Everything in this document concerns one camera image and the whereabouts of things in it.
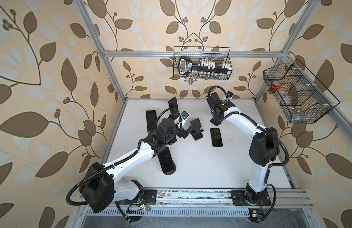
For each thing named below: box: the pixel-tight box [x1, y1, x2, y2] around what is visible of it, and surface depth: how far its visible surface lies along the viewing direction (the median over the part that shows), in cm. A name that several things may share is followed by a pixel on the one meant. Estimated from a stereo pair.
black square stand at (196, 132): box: [190, 118, 205, 141], surface depth 96 cm
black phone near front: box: [157, 146, 175, 173], surface depth 79 cm
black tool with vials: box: [178, 56, 232, 76], surface depth 84 cm
